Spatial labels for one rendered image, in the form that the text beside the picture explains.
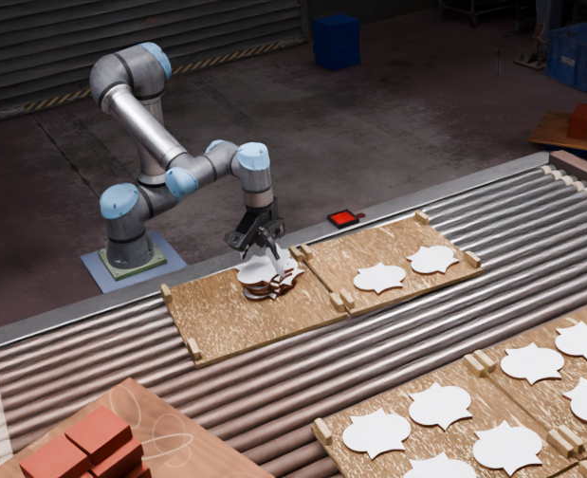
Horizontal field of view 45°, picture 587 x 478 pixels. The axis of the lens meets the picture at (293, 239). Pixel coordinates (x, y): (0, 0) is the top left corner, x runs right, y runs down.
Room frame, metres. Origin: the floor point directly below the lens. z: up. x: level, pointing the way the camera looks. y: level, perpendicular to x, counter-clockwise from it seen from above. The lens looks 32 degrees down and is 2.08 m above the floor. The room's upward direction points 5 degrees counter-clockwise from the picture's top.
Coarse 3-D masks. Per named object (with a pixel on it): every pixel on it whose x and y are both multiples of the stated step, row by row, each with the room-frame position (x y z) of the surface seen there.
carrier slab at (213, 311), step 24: (192, 288) 1.65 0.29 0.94; (216, 288) 1.64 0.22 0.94; (240, 288) 1.63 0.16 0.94; (312, 288) 1.60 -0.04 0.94; (192, 312) 1.54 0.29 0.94; (216, 312) 1.53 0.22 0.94; (240, 312) 1.52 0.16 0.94; (264, 312) 1.51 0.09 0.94; (288, 312) 1.50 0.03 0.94; (312, 312) 1.49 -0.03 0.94; (336, 312) 1.48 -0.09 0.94; (192, 336) 1.44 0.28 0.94; (216, 336) 1.43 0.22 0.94; (240, 336) 1.42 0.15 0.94; (264, 336) 1.41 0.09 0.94; (288, 336) 1.41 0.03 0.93; (216, 360) 1.35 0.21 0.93
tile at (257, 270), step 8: (256, 256) 1.67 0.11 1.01; (264, 256) 1.67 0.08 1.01; (248, 264) 1.64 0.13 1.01; (256, 264) 1.63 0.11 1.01; (264, 264) 1.63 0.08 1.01; (240, 272) 1.60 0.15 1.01; (248, 272) 1.60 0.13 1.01; (256, 272) 1.59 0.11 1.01; (264, 272) 1.59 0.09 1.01; (272, 272) 1.59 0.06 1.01; (240, 280) 1.56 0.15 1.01; (248, 280) 1.56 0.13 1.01; (256, 280) 1.56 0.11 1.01; (264, 280) 1.55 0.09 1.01; (272, 280) 1.57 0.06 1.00
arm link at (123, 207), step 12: (108, 192) 1.93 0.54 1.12; (120, 192) 1.92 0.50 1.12; (132, 192) 1.91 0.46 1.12; (144, 192) 1.94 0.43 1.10; (108, 204) 1.87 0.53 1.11; (120, 204) 1.87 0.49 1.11; (132, 204) 1.88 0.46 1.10; (144, 204) 1.91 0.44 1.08; (108, 216) 1.87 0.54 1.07; (120, 216) 1.86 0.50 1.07; (132, 216) 1.88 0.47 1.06; (144, 216) 1.91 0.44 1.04; (108, 228) 1.88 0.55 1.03; (120, 228) 1.86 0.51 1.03; (132, 228) 1.87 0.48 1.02
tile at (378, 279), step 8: (360, 272) 1.64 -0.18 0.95; (368, 272) 1.63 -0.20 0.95; (376, 272) 1.63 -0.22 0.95; (384, 272) 1.62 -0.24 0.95; (392, 272) 1.62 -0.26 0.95; (400, 272) 1.62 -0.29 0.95; (360, 280) 1.60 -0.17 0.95; (368, 280) 1.60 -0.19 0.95; (376, 280) 1.59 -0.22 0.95; (384, 280) 1.59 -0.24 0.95; (392, 280) 1.59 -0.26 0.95; (400, 280) 1.58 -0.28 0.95; (360, 288) 1.56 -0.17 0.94; (368, 288) 1.56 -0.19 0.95; (376, 288) 1.55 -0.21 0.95; (384, 288) 1.55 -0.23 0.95; (392, 288) 1.56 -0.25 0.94; (400, 288) 1.56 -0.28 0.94
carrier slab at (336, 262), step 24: (336, 240) 1.83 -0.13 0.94; (360, 240) 1.82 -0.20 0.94; (384, 240) 1.81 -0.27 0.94; (408, 240) 1.80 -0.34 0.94; (432, 240) 1.79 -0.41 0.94; (312, 264) 1.72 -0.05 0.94; (336, 264) 1.71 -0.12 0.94; (360, 264) 1.69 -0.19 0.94; (384, 264) 1.68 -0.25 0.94; (408, 264) 1.67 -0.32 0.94; (336, 288) 1.59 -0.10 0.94; (408, 288) 1.56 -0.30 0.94; (432, 288) 1.56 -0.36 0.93; (360, 312) 1.48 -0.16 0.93
